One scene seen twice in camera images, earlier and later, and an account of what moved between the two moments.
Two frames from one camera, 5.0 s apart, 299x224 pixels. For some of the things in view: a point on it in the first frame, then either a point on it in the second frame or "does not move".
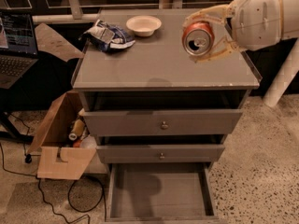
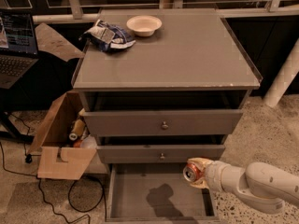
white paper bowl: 144,25 does not move
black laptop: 21,50 does not move
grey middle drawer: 159,153 does not move
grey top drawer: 162,121 does not move
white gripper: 256,20 → 216,174
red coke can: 198,37 → 192,173
